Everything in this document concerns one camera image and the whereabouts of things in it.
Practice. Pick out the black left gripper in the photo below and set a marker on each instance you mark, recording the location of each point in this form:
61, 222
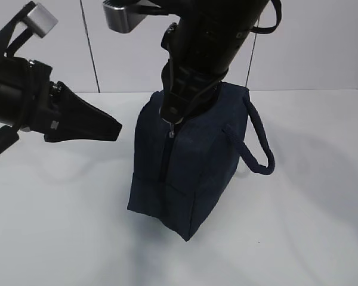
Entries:
34, 102

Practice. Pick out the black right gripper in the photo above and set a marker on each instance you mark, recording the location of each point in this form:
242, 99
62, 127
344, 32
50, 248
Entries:
194, 67

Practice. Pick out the dark navy fabric lunch bag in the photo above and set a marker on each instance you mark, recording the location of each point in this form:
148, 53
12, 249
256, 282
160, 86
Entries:
180, 173

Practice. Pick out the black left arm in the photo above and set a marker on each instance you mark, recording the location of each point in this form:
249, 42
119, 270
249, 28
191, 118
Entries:
54, 110

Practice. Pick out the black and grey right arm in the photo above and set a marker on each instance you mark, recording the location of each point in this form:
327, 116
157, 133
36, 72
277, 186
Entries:
234, 19

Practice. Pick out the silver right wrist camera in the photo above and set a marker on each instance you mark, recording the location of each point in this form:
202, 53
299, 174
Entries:
124, 16

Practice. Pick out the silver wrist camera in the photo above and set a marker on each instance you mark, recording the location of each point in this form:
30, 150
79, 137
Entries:
38, 20
124, 16

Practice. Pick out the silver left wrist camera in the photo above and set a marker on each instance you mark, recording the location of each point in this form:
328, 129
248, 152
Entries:
38, 20

